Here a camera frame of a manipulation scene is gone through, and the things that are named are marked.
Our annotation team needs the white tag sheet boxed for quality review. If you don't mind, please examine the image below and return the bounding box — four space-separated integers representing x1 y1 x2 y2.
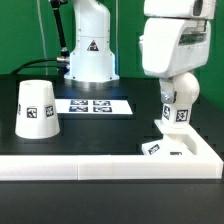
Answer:
55 99 132 115

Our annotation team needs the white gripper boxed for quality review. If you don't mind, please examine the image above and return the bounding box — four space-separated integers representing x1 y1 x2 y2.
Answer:
141 18 211 104

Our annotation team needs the white lamp base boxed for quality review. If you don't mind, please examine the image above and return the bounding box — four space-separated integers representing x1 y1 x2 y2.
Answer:
141 120 197 157

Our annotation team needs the white L-shaped fence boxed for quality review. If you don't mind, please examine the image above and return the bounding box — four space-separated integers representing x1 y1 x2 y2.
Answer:
0 131 223 181

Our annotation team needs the black cable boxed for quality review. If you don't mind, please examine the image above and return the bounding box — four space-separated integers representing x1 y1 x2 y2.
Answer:
10 57 70 75

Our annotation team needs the white lamp bulb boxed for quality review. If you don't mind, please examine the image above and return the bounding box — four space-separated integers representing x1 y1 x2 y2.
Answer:
162 72 200 128

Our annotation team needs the white lamp shade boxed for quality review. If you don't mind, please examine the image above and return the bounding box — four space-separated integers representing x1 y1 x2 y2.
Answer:
15 80 60 139

